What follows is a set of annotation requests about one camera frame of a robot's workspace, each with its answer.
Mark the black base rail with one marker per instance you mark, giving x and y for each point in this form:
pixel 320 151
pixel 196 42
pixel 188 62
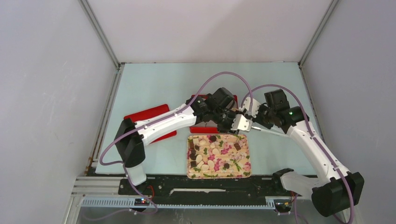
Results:
pixel 180 190

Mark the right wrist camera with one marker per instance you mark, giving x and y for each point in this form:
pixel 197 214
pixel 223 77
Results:
pixel 251 105

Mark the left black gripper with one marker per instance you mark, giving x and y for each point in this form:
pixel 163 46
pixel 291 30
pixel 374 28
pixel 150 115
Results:
pixel 227 129

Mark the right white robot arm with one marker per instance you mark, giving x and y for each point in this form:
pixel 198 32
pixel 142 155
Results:
pixel 336 188

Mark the round dark chocolate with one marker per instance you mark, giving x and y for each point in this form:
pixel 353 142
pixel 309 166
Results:
pixel 212 138

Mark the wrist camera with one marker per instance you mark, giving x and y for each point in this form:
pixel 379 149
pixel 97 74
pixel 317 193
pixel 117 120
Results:
pixel 241 123
pixel 251 105

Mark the white oval chocolate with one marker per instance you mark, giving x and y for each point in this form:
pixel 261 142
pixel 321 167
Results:
pixel 198 159
pixel 210 164

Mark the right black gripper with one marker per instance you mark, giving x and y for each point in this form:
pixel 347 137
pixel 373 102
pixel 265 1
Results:
pixel 258 120

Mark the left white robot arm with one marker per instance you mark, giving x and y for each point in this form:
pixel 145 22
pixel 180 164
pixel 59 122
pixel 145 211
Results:
pixel 132 137

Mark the silver serving tongs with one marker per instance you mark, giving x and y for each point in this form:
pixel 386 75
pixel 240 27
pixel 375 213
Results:
pixel 269 132

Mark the red chocolate box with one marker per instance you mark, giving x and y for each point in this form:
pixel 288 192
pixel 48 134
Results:
pixel 210 127

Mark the striped brown chocolate bar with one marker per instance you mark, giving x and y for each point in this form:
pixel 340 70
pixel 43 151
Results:
pixel 237 146

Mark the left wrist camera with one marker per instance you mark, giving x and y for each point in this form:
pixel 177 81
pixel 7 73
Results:
pixel 241 123

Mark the floral serving tray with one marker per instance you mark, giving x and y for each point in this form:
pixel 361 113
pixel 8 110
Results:
pixel 229 163

